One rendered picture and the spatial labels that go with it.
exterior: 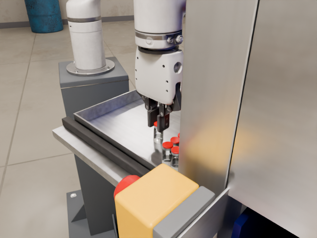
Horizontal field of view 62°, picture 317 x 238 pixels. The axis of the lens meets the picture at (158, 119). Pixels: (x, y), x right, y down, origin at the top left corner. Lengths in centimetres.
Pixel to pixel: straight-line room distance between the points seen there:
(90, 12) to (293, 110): 88
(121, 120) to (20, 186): 136
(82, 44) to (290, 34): 89
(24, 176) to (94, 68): 115
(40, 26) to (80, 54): 503
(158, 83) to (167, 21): 11
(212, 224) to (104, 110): 48
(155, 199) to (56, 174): 170
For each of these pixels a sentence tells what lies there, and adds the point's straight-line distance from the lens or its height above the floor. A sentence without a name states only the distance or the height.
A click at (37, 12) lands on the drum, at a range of 602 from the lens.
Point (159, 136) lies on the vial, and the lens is 57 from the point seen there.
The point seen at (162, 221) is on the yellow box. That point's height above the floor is 103.
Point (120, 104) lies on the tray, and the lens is 74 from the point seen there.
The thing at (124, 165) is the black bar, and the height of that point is 89.
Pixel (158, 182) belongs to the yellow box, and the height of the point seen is 103.
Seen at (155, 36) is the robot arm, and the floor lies 112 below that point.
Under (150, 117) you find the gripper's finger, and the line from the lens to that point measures 56.
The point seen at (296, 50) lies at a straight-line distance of 21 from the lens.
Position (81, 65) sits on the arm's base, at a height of 89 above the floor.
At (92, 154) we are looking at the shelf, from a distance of 58.
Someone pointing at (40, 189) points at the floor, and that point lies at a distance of 187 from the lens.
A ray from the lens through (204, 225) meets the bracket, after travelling 28.
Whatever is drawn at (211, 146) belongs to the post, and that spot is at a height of 107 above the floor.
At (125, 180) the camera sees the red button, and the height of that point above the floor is 101.
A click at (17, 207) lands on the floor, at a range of 182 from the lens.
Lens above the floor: 122
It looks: 30 degrees down
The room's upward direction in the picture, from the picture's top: straight up
